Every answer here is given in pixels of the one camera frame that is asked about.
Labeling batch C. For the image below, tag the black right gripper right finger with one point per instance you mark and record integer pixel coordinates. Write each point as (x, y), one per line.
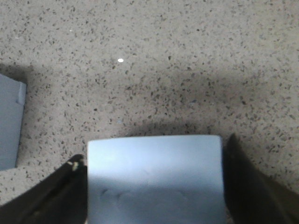
(251, 196)

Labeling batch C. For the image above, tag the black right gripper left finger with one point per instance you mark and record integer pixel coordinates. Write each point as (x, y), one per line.
(61, 198)

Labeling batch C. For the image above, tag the light blue foam cube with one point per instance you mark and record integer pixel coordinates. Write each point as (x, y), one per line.
(12, 101)

